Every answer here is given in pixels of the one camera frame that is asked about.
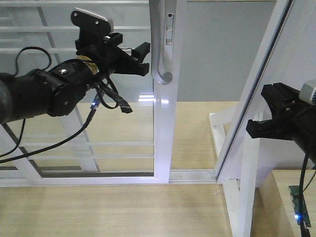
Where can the white wooden support brace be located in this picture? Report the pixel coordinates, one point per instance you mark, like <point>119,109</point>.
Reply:
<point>235,169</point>

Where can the white door frame post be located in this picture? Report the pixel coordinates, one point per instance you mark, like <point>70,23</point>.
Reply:
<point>246,107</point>

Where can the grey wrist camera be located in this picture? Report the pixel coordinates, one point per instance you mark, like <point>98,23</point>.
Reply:
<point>308,92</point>
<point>91,22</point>

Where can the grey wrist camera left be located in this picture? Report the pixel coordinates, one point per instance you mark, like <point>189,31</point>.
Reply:
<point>91,22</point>

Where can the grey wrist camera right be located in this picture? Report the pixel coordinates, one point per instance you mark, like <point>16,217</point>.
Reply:
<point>308,92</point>

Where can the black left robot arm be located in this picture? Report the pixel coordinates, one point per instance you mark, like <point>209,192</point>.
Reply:
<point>56,92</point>

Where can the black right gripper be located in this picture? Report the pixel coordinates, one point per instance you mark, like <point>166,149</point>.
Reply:
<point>292,119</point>

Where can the silver door handle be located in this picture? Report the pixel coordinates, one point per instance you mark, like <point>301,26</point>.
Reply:
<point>157,8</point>

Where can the white framed sliding glass door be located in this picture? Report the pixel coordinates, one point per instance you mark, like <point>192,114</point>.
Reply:
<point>96,143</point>

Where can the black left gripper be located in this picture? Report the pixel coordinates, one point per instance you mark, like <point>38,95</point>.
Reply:
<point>102,55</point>

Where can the white door lock plate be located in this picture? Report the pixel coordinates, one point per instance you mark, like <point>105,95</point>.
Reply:
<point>169,29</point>

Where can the aluminium floor door track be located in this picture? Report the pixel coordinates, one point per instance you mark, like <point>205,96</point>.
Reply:
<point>192,176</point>

